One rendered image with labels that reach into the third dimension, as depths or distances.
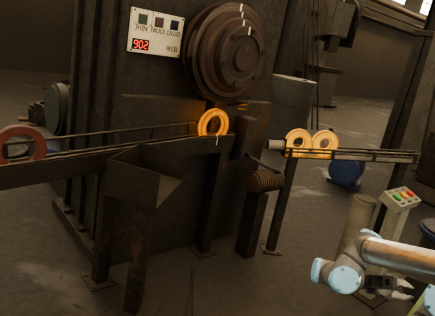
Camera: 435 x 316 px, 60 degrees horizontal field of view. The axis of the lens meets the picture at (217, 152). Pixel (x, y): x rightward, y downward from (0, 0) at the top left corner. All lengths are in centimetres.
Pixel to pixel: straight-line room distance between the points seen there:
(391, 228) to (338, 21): 801
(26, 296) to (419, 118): 370
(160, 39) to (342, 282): 123
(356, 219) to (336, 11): 788
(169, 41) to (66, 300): 123
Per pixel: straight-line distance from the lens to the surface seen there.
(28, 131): 151
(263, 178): 203
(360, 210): 211
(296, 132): 213
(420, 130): 423
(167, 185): 148
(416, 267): 111
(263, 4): 216
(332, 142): 222
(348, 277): 135
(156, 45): 175
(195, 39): 170
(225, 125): 196
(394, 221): 209
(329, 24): 966
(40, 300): 186
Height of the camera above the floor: 118
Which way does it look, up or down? 17 degrees down
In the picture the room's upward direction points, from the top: 11 degrees clockwise
